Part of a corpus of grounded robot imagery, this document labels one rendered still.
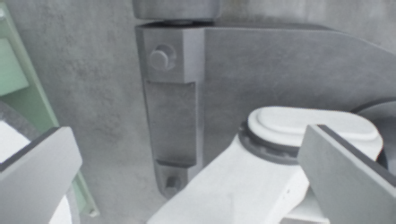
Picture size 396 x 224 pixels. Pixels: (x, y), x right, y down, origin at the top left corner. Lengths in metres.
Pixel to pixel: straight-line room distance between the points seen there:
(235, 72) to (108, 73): 0.46
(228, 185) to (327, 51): 0.32
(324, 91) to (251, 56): 0.17
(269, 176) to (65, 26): 0.73
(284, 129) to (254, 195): 0.12
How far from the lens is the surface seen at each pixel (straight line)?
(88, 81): 0.83
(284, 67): 0.47
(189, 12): 0.43
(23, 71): 0.98
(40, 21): 0.88
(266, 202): 0.30
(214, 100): 0.49
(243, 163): 0.34
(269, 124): 0.36
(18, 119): 0.72
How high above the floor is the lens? 0.61
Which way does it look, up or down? 60 degrees down
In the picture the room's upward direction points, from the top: 159 degrees counter-clockwise
